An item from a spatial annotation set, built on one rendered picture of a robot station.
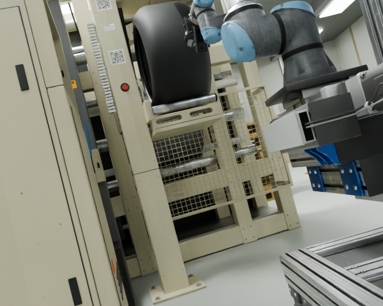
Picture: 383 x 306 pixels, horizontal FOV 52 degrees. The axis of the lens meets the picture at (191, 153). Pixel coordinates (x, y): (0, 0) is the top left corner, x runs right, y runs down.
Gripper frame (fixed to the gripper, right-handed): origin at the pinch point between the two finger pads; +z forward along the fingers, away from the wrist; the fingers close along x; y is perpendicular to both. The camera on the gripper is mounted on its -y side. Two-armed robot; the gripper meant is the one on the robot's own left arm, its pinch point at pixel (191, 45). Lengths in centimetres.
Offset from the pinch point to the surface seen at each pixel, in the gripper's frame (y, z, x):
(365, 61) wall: 237, 833, -765
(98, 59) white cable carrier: 16, 27, 40
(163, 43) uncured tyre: 7.2, 6.9, 10.5
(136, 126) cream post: -22.2, 31.3, 30.6
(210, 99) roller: -19.3, 23.2, -8.4
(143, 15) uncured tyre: 26.3, 12.6, 14.8
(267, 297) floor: -112, -2, 1
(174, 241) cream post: -83, 39, 27
